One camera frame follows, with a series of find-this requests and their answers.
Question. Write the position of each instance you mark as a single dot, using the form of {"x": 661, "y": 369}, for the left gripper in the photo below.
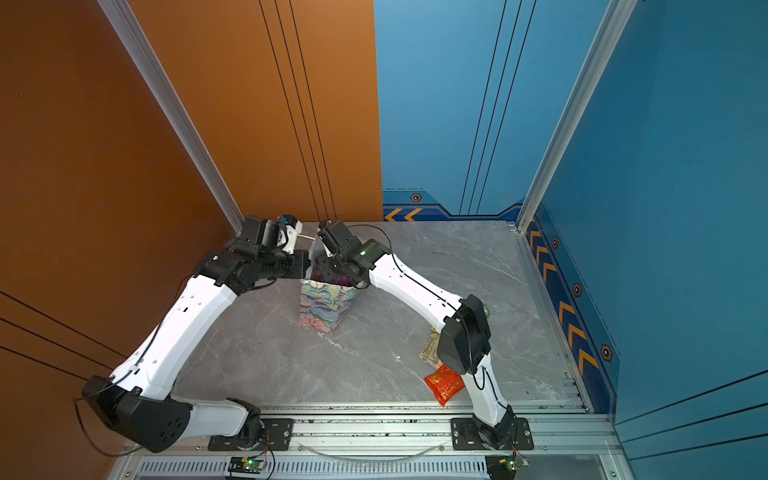
{"x": 302, "y": 264}

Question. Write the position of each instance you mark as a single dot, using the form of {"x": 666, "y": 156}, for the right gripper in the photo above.
{"x": 322, "y": 266}

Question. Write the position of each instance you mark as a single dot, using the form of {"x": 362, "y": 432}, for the floral white paper bag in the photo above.
{"x": 322, "y": 305}

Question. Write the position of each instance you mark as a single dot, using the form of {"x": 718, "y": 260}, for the beige clear snack packet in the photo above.
{"x": 429, "y": 353}

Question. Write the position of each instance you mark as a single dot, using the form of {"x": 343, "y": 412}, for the red snack packet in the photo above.
{"x": 444, "y": 384}

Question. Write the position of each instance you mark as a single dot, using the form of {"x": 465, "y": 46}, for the purple grape candy bag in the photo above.
{"x": 344, "y": 281}

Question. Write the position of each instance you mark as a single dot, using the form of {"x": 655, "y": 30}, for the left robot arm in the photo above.
{"x": 135, "y": 400}

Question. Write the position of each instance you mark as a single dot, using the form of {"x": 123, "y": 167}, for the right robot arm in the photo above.
{"x": 463, "y": 328}

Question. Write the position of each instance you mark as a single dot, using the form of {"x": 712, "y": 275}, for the left circuit board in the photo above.
{"x": 246, "y": 467}

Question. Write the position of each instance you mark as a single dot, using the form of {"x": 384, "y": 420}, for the circuit board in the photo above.
{"x": 505, "y": 467}
{"x": 246, "y": 467}

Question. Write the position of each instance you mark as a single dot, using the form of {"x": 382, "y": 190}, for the right circuit board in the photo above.
{"x": 505, "y": 467}

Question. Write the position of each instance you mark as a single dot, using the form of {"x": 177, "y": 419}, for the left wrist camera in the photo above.
{"x": 281, "y": 234}

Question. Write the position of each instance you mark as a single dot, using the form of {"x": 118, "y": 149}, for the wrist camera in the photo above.
{"x": 281, "y": 234}
{"x": 337, "y": 238}

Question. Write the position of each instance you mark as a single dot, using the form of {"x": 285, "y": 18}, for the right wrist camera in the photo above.
{"x": 337, "y": 238}

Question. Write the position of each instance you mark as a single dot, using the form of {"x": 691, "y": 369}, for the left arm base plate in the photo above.
{"x": 273, "y": 434}

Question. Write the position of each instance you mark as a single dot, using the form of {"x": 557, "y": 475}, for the aluminium rail frame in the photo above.
{"x": 405, "y": 440}

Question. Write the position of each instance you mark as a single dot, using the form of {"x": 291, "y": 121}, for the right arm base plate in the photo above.
{"x": 471, "y": 434}

